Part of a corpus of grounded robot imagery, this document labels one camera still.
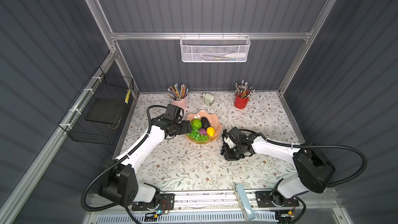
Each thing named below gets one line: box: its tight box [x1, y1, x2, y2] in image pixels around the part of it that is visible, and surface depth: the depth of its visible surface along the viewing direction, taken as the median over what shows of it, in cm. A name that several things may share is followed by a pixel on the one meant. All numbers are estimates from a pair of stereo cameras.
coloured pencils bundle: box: [167, 82, 189, 102], surface depth 107 cm
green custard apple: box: [190, 118, 202, 129], surface depth 96 cm
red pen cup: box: [234, 95, 250, 109], surface depth 111 cm
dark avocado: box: [200, 116, 211, 130], surface depth 98 cm
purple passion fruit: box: [199, 127, 207, 136], surface depth 95 cm
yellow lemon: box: [206, 126, 216, 138], surface depth 95 cm
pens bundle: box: [234, 79, 256, 99], surface depth 103 cm
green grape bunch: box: [186, 126, 210, 143], surface depth 91 cm
